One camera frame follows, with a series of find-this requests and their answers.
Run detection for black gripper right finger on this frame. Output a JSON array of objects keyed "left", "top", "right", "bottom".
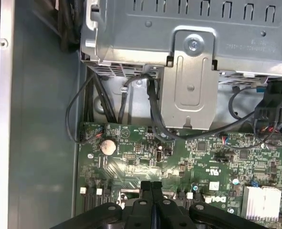
[{"left": 153, "top": 181, "right": 271, "bottom": 229}]

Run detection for black RAM slot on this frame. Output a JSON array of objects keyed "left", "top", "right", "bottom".
[{"left": 193, "top": 192, "right": 203, "bottom": 206}]

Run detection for RAM slot with white clips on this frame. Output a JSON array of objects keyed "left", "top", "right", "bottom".
[
  {"left": 79, "top": 187, "right": 88, "bottom": 210},
  {"left": 95, "top": 187, "right": 104, "bottom": 210},
  {"left": 185, "top": 191, "right": 194, "bottom": 206}
]

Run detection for silver metal drive cage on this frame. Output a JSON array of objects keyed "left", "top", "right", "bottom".
[{"left": 80, "top": 0, "right": 282, "bottom": 131}]

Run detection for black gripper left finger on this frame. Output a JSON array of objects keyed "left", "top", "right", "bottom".
[{"left": 50, "top": 181, "right": 154, "bottom": 229}]

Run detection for silver finned heatsink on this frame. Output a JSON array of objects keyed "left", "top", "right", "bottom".
[{"left": 240, "top": 185, "right": 282, "bottom": 220}]

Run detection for black PC case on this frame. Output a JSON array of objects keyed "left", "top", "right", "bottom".
[{"left": 0, "top": 0, "right": 282, "bottom": 229}]

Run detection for black sleeved cable bundle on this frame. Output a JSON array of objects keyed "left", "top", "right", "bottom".
[{"left": 33, "top": 0, "right": 83, "bottom": 52}]

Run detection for thick black cable bundle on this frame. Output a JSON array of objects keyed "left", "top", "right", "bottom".
[{"left": 83, "top": 69, "right": 116, "bottom": 125}]

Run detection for green motherboard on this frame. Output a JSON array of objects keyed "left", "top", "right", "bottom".
[{"left": 76, "top": 121, "right": 282, "bottom": 229}]

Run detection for long thin black wire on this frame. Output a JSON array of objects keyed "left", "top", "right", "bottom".
[{"left": 169, "top": 87, "right": 261, "bottom": 139}]

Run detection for flat black data cables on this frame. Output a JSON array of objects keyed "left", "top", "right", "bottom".
[{"left": 146, "top": 77, "right": 180, "bottom": 142}]

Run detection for round coin battery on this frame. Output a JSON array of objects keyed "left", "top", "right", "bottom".
[{"left": 100, "top": 139, "right": 118, "bottom": 156}]

